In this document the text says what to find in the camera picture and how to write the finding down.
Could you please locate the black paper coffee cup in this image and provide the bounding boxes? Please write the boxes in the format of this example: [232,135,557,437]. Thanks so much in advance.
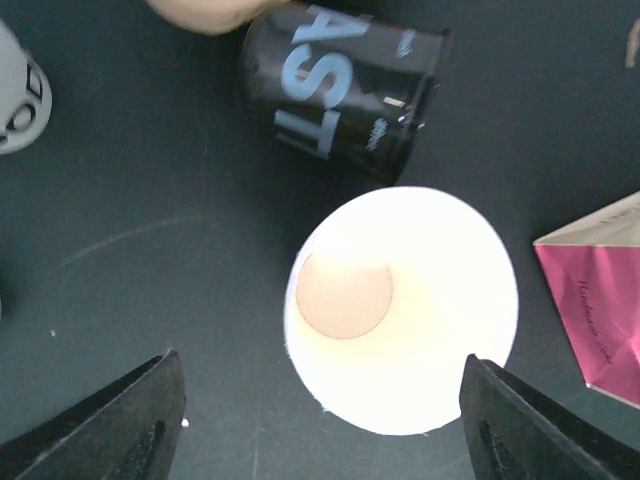
[283,186,519,436]

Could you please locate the brown cardboard cup carrier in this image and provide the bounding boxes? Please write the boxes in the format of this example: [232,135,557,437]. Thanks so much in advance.
[146,0,287,35]

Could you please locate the black cup lying sideways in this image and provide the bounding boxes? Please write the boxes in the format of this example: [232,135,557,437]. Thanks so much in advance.
[241,2,451,185]

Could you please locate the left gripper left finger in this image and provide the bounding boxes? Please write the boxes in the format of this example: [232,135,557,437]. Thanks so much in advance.
[1,350,186,480]

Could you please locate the cake print paper bag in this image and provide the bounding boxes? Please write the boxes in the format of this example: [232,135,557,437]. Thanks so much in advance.
[533,193,639,407]

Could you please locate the white stacked paper cups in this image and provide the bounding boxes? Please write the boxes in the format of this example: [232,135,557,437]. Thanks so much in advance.
[0,22,53,155]

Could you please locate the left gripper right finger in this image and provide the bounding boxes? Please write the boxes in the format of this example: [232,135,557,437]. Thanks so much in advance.
[459,354,639,479]

